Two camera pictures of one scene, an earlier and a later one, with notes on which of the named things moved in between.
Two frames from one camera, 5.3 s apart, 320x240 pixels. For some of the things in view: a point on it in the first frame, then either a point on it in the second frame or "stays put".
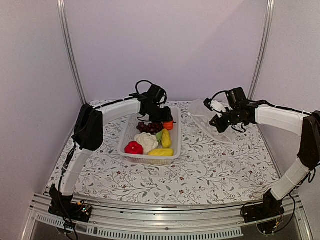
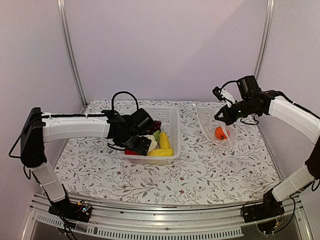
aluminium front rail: [184, 223] stays put
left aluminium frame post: [62, 13] stays put
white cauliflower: [149, 141] stays put
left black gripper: [166, 117] to [143, 148]
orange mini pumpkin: [168, 125] to [219, 133]
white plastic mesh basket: [129, 130] stays put
